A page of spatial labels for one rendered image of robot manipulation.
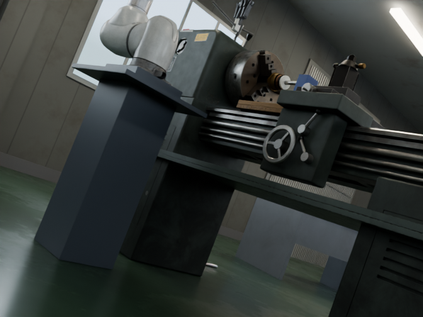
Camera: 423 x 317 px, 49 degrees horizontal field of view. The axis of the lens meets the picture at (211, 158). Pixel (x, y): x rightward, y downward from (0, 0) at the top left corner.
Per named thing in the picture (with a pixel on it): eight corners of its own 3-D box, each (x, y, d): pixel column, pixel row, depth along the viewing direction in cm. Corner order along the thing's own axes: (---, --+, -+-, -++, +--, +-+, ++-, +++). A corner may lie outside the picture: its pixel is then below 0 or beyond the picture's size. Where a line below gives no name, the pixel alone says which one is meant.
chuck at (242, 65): (219, 86, 235) (249, 37, 242) (254, 122, 254) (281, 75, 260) (230, 87, 228) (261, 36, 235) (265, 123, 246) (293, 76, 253)
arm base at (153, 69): (145, 70, 184) (150, 56, 185) (116, 66, 200) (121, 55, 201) (178, 88, 197) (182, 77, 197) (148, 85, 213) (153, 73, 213)
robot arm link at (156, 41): (152, 60, 189) (172, 11, 191) (120, 53, 199) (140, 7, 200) (174, 76, 203) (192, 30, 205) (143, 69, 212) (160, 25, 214)
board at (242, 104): (236, 107, 221) (238, 99, 221) (282, 134, 243) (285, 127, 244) (281, 112, 198) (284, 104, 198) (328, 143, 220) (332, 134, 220)
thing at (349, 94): (304, 95, 198) (308, 84, 199) (317, 105, 205) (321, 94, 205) (344, 99, 182) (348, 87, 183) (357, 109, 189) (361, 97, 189)
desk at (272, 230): (371, 307, 453) (395, 238, 458) (279, 280, 380) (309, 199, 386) (320, 282, 509) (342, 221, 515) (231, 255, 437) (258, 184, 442)
